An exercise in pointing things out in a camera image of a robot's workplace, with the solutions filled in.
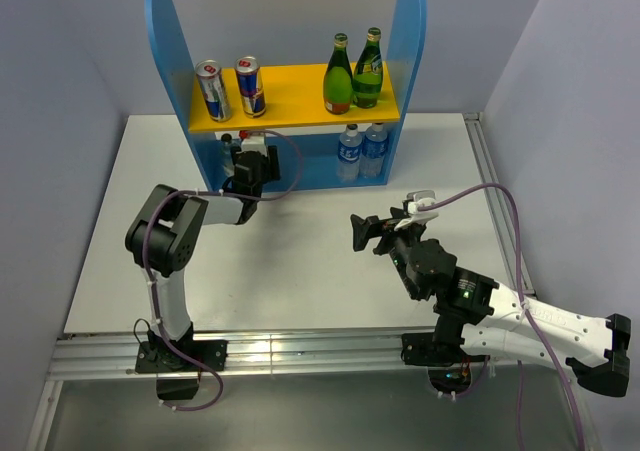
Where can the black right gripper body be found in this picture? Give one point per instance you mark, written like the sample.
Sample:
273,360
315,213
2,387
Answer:
394,241

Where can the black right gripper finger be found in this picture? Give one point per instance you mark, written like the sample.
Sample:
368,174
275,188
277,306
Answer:
365,229
399,213

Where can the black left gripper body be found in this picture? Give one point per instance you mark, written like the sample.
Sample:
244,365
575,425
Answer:
265,174

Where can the Red Bull can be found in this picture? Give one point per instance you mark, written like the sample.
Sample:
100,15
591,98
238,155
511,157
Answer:
248,75
210,80

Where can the green Perrier glass bottle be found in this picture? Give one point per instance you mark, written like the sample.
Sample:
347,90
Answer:
368,74

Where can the clear glass bottle green cap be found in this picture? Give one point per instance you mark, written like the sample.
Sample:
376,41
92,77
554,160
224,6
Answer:
227,143

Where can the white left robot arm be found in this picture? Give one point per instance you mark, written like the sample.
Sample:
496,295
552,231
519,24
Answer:
163,237

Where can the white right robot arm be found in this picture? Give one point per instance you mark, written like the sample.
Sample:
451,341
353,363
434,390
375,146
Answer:
480,317

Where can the blue and yellow shelf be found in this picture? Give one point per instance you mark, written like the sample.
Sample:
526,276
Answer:
293,102

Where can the right blue label water bottle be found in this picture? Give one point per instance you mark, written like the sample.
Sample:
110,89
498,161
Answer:
374,147

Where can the blue label water bottle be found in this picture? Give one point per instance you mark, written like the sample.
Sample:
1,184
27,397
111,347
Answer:
374,147
349,152

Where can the left blue label water bottle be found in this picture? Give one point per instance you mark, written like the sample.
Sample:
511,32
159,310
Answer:
349,152

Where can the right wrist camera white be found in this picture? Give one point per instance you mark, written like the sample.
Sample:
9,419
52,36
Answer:
416,209

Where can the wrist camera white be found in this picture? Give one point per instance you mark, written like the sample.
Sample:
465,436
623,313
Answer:
253,141
416,209

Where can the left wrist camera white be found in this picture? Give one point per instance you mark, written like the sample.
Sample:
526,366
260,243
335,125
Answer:
253,141

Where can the aluminium rail frame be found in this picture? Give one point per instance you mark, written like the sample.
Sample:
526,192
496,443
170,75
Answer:
305,323

